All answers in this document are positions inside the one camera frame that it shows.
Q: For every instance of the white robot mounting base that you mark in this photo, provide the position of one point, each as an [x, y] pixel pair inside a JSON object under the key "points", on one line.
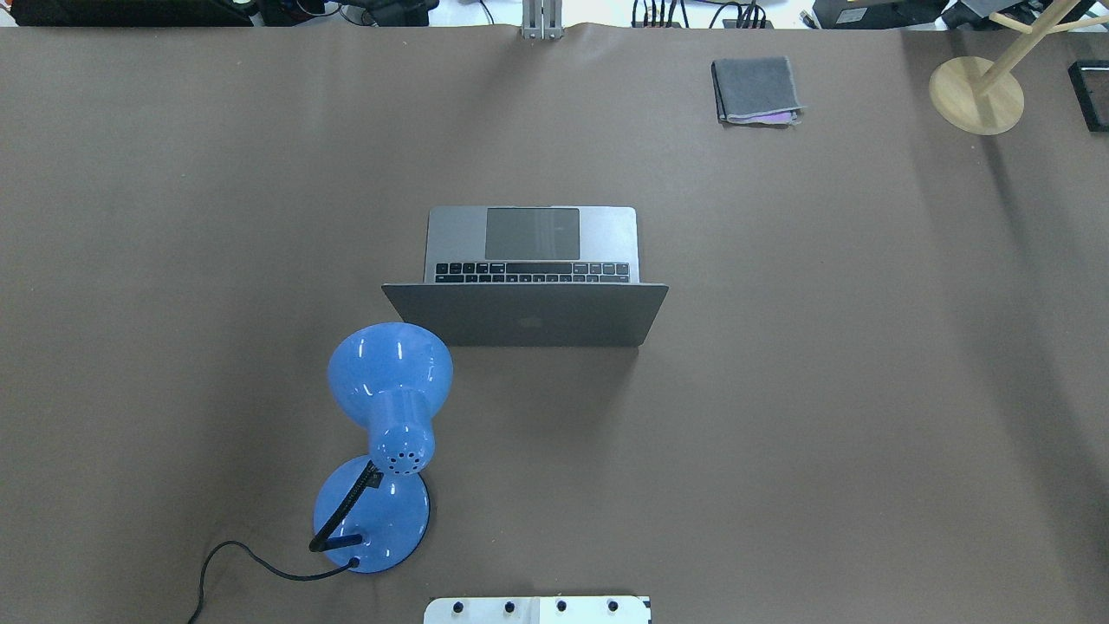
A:
{"points": [[540, 609]]}

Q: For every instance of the blue desk lamp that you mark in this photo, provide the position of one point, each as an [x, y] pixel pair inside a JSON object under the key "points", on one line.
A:
{"points": [[372, 512]]}

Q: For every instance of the wooden cup stand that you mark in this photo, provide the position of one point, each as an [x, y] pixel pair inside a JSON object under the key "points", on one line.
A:
{"points": [[981, 96]]}

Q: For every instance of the folded grey cloth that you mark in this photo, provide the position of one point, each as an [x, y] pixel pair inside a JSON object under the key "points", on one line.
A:
{"points": [[756, 91]]}

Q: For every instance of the aluminium frame post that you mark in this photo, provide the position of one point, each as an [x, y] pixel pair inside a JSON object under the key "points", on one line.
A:
{"points": [[542, 20]]}

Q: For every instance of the grey laptop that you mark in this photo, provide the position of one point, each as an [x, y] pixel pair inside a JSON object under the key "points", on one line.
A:
{"points": [[553, 276]]}

